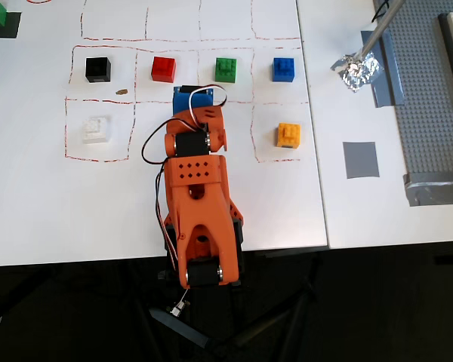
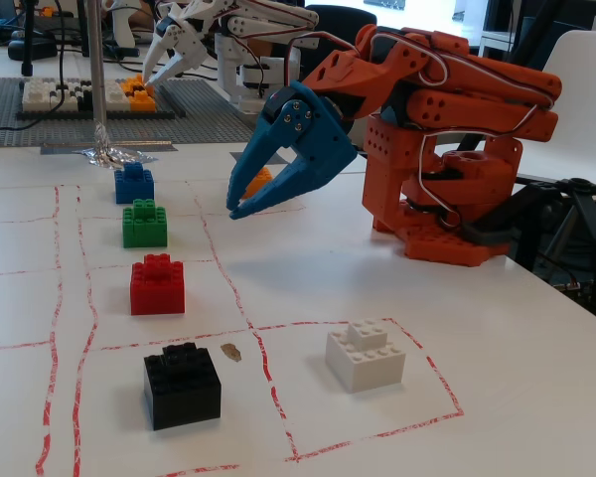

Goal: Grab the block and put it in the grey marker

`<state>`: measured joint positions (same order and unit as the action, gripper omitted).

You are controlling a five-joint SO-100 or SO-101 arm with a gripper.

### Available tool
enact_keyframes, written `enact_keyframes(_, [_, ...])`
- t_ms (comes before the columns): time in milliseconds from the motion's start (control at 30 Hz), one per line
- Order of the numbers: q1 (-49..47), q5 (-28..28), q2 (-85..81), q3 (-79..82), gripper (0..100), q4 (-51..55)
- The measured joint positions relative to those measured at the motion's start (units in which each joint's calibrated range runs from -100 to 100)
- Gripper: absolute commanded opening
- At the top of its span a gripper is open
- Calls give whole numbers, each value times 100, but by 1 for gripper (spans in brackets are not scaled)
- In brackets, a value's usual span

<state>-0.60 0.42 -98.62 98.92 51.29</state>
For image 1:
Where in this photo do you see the blue brick block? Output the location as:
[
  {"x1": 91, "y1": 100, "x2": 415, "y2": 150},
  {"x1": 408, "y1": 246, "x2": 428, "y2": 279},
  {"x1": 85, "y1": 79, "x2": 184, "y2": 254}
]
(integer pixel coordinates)
[{"x1": 271, "y1": 57, "x2": 296, "y2": 83}]

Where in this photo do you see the crumpled aluminium foil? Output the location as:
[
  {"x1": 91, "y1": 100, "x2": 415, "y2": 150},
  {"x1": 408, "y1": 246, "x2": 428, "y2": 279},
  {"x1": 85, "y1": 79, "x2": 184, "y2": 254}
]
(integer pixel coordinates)
[{"x1": 330, "y1": 51, "x2": 382, "y2": 93}]

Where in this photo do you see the black camera tripod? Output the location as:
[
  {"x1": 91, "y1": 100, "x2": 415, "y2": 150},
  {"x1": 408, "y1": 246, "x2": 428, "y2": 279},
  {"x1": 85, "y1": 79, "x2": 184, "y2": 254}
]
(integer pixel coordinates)
[{"x1": 211, "y1": 248, "x2": 320, "y2": 350}]

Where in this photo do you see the white brick block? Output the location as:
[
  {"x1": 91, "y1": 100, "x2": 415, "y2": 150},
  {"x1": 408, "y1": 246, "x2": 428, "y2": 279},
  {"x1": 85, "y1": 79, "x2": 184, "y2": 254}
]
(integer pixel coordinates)
[{"x1": 81, "y1": 115, "x2": 111, "y2": 145}]

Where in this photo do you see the grey studded baseplate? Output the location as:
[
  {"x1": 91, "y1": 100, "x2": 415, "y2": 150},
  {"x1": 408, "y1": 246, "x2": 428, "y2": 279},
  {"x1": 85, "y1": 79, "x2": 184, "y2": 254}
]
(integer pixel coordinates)
[{"x1": 372, "y1": 0, "x2": 453, "y2": 181}]

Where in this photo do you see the thin arm servo cable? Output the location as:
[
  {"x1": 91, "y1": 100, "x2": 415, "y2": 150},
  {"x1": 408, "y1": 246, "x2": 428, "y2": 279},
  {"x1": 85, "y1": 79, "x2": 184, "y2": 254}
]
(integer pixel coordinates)
[{"x1": 140, "y1": 118, "x2": 184, "y2": 265}]

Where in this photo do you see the white wire with connector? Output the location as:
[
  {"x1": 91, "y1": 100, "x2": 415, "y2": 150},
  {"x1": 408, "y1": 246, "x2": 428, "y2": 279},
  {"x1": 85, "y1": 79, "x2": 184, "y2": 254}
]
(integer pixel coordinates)
[{"x1": 168, "y1": 287, "x2": 192, "y2": 318}]

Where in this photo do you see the yellow orange brick block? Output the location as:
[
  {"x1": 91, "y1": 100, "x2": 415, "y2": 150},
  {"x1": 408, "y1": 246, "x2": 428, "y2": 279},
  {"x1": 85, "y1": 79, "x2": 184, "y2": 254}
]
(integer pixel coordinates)
[{"x1": 274, "y1": 122, "x2": 302, "y2": 149}]

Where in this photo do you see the long grey tape strip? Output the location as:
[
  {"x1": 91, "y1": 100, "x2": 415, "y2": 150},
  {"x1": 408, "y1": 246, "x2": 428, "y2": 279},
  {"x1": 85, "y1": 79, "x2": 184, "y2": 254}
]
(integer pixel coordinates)
[{"x1": 361, "y1": 29, "x2": 405, "y2": 109}]

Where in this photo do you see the thin black cable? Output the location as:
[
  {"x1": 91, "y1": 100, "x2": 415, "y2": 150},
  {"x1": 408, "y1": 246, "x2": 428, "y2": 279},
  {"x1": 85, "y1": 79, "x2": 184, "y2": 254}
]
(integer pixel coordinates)
[{"x1": 371, "y1": 0, "x2": 390, "y2": 24}]

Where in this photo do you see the grey flat bar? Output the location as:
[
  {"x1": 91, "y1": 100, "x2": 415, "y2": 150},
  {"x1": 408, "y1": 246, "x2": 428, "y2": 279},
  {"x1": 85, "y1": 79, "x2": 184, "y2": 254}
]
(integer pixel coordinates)
[{"x1": 147, "y1": 305, "x2": 214, "y2": 350}]

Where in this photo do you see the black brick block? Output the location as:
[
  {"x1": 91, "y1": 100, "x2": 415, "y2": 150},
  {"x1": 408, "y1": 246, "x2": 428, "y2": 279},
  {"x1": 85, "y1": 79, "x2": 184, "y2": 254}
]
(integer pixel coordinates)
[{"x1": 85, "y1": 56, "x2": 112, "y2": 84}]

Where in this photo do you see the wrinkled grey tape strip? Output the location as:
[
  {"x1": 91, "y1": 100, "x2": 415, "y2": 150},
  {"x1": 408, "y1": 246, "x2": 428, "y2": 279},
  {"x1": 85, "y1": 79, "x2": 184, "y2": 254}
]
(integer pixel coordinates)
[{"x1": 402, "y1": 172, "x2": 453, "y2": 207}]

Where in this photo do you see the red brick block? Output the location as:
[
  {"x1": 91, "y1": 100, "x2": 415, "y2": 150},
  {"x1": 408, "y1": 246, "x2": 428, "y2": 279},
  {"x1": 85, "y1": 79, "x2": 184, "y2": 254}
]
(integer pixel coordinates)
[{"x1": 150, "y1": 56, "x2": 177, "y2": 83}]

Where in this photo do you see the grey square marker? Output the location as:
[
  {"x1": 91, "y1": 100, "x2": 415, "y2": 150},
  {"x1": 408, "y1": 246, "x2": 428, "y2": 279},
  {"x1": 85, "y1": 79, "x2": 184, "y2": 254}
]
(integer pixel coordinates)
[{"x1": 341, "y1": 141, "x2": 381, "y2": 180}]

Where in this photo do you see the metal pole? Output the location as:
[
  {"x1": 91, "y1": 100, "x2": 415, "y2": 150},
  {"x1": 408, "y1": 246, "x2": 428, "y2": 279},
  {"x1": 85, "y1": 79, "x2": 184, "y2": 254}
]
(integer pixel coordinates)
[{"x1": 356, "y1": 0, "x2": 407, "y2": 63}]

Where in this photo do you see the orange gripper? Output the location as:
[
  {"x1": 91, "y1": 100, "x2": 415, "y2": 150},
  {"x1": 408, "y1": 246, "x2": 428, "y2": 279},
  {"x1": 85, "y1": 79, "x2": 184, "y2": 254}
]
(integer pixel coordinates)
[{"x1": 171, "y1": 85, "x2": 228, "y2": 152}]

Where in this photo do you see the white gripper servo cable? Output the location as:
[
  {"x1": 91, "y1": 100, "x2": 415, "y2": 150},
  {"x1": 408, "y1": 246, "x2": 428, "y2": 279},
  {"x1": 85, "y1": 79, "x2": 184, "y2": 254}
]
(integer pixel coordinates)
[{"x1": 187, "y1": 84, "x2": 228, "y2": 131}]

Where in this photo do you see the black square marker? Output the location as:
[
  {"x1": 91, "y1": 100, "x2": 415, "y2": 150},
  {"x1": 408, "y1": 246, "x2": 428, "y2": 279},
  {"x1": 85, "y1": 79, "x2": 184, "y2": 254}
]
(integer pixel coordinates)
[{"x1": 0, "y1": 11, "x2": 23, "y2": 39}]

